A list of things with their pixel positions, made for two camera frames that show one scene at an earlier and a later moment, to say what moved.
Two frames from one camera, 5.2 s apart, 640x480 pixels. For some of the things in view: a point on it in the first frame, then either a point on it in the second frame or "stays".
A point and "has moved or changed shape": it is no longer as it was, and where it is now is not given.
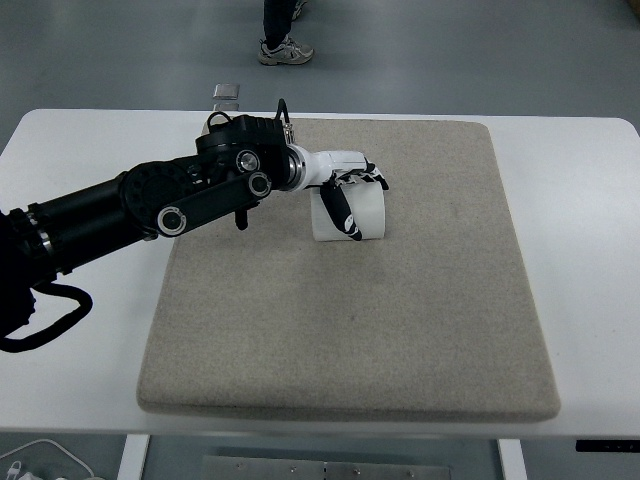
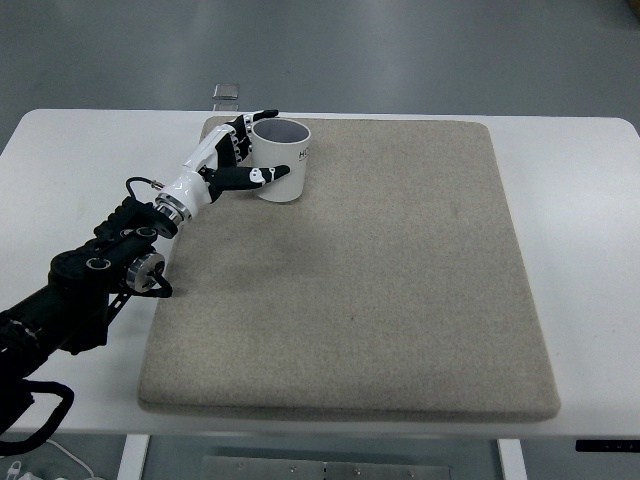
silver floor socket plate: [226, 91] stays
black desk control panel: [625, 446] stays
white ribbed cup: [366, 201] has moved or changed shape
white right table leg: [512, 458] stays
